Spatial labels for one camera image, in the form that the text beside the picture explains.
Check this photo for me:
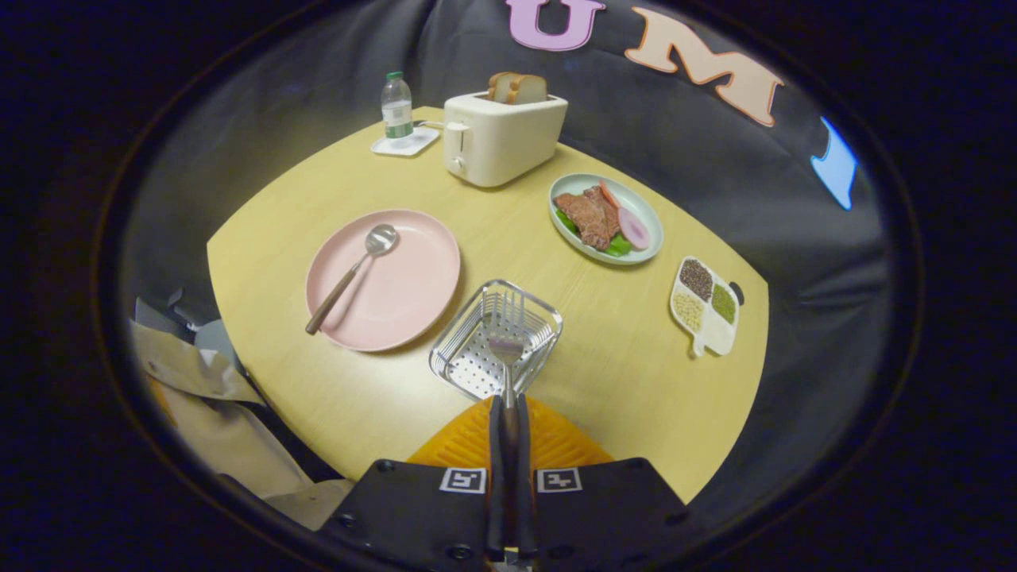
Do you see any brown meat slice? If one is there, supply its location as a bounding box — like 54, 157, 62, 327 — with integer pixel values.
554, 187, 621, 251

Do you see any square metal wire basket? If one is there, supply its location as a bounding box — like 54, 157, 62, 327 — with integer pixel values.
429, 279, 563, 402

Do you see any pale green oval plate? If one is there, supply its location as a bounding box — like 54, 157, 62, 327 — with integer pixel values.
548, 173, 664, 265

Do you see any green lettuce leaf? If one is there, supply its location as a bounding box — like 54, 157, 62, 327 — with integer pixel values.
556, 211, 633, 257

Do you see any pink ham slice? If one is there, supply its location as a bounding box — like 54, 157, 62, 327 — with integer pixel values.
617, 207, 651, 250

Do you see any metal fork wooden handle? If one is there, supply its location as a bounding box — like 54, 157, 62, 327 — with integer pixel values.
486, 290, 527, 557

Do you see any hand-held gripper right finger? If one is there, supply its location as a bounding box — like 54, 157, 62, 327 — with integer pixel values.
516, 396, 692, 569

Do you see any white divided grain dish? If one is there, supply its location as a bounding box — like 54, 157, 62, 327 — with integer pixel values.
670, 256, 741, 358

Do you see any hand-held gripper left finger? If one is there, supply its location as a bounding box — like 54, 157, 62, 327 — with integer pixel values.
318, 396, 509, 569

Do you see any white square coaster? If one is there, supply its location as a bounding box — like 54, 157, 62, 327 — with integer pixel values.
370, 126, 440, 157

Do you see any pink round plate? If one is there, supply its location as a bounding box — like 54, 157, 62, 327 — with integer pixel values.
305, 209, 462, 353

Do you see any metal spoon wooden handle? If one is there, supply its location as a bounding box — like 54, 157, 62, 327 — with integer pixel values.
305, 224, 399, 335

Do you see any white toaster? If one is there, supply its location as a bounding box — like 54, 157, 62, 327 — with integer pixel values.
442, 91, 569, 188

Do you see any brown cardboard pile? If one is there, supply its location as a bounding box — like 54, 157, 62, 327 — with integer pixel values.
131, 298, 354, 529

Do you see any clear water bottle green cap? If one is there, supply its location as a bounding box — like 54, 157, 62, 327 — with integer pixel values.
381, 71, 415, 149

